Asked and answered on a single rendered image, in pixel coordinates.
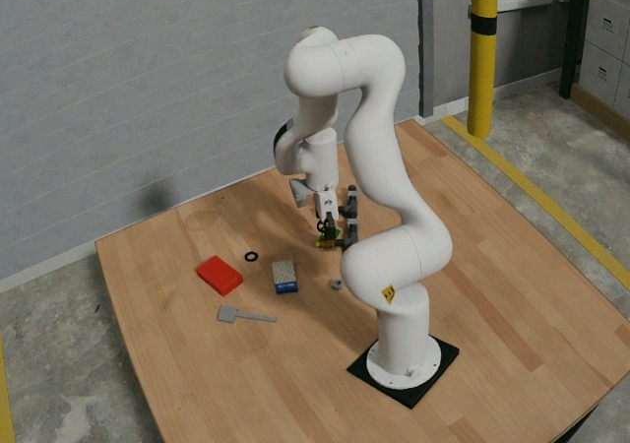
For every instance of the red rectangular block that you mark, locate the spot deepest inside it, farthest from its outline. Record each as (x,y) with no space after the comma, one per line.
(219,276)

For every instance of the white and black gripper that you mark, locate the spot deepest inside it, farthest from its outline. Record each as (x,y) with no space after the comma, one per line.
(327,207)

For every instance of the dark grey pipe with metal clamp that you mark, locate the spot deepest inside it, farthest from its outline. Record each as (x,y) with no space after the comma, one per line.
(351,210)

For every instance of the green tag with chain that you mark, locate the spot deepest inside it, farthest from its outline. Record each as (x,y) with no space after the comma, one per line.
(337,233)

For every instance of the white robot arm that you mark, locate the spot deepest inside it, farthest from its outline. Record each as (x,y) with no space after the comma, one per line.
(382,271)

